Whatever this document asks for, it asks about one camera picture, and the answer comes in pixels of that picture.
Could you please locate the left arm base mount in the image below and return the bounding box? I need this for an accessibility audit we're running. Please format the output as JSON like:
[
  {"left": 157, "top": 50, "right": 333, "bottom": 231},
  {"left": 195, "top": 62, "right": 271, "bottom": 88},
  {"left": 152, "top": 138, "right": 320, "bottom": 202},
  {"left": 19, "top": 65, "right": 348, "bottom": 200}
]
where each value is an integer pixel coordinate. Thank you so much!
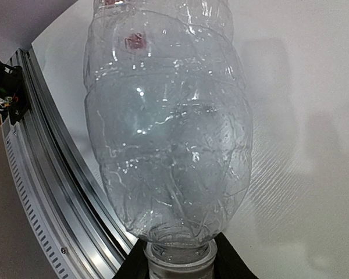
[{"left": 0, "top": 61, "right": 30, "bottom": 125}]

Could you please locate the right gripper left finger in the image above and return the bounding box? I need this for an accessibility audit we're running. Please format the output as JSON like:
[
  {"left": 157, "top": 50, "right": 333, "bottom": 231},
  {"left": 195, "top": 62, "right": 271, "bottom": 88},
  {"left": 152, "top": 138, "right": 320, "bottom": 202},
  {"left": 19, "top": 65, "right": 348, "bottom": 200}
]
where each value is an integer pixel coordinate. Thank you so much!
[{"left": 113, "top": 239, "right": 149, "bottom": 279}]

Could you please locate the clear crushed plastic bottle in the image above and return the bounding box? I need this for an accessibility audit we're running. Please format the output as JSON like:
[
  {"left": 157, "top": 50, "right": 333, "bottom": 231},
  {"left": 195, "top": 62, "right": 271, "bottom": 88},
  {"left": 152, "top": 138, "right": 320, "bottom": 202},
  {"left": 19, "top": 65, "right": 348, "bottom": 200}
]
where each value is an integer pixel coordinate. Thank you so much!
[{"left": 84, "top": 1, "right": 253, "bottom": 278}]

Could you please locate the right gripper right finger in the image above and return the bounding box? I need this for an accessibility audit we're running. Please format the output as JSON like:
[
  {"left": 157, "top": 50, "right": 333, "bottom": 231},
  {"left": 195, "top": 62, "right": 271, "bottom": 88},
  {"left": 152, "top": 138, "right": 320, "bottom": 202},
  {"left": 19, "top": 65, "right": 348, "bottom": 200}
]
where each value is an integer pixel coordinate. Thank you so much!
[{"left": 214, "top": 232, "right": 258, "bottom": 279}]

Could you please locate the front aluminium rail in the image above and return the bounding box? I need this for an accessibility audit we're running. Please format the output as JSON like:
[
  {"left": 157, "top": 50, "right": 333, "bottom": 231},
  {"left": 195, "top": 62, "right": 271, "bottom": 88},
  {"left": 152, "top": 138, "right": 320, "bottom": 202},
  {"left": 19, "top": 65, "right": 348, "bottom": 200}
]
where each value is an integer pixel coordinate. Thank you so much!
[{"left": 2, "top": 49, "right": 135, "bottom": 278}]

